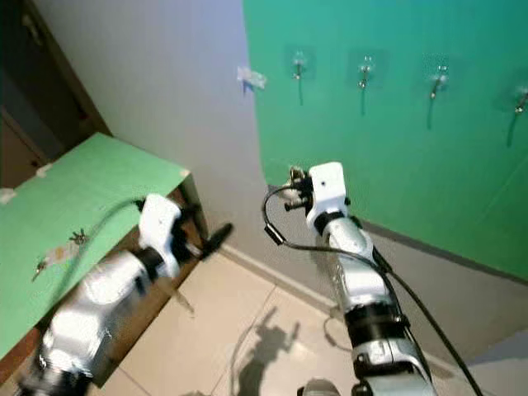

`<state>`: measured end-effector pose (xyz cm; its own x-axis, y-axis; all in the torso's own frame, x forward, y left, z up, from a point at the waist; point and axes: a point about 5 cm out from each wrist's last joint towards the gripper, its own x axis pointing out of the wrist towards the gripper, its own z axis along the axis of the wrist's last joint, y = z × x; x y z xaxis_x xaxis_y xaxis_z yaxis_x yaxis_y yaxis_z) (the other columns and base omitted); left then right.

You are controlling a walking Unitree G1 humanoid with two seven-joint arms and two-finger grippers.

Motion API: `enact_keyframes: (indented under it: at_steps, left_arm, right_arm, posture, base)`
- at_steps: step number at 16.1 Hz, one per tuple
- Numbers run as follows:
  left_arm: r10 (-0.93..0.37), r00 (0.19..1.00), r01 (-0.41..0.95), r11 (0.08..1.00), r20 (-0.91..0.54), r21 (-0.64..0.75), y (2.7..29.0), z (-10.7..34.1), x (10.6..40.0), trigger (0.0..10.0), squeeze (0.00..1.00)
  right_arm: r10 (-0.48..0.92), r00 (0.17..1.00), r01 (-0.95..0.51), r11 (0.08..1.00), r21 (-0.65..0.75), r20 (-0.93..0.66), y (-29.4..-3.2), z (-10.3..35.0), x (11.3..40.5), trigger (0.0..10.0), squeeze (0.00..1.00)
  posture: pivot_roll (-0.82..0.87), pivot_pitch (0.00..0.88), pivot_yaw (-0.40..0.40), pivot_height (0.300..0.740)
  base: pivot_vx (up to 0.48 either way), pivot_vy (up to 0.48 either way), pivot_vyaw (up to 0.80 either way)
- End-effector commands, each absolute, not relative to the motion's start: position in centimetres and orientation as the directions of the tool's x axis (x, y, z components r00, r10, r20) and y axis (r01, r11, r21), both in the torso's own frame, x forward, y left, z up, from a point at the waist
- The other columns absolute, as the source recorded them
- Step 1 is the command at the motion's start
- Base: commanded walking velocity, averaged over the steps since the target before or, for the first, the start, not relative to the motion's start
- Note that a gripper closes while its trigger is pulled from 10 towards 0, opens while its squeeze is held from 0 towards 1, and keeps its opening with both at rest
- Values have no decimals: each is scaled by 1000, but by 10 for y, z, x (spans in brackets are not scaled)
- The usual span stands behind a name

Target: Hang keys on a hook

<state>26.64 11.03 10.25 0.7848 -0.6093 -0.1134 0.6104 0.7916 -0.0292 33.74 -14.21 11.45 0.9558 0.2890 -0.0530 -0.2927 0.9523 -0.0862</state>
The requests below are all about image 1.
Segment clear adhesive metal hook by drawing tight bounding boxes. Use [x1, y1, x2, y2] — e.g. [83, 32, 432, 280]
[508, 82, 528, 116]
[287, 48, 311, 83]
[353, 54, 379, 90]
[425, 64, 451, 101]

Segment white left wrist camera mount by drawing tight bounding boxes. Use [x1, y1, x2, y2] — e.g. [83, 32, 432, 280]
[137, 193, 186, 275]

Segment dark wooden door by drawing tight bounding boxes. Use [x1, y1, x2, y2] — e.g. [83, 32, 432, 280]
[0, 0, 113, 192]

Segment keys with white strap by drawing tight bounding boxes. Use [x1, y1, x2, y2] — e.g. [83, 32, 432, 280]
[284, 165, 309, 194]

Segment clear crumpled tape piece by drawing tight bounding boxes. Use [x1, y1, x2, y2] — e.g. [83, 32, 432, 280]
[236, 66, 268, 92]

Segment keys with white card tag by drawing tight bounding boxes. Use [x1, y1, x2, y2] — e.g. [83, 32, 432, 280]
[33, 229, 90, 281]

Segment green table cover sheet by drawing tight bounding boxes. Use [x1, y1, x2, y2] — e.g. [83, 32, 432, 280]
[0, 132, 191, 361]

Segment grey right robot leg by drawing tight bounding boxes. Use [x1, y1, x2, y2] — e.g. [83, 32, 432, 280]
[295, 378, 342, 396]

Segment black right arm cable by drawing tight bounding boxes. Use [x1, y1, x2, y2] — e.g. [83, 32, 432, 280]
[262, 185, 486, 396]

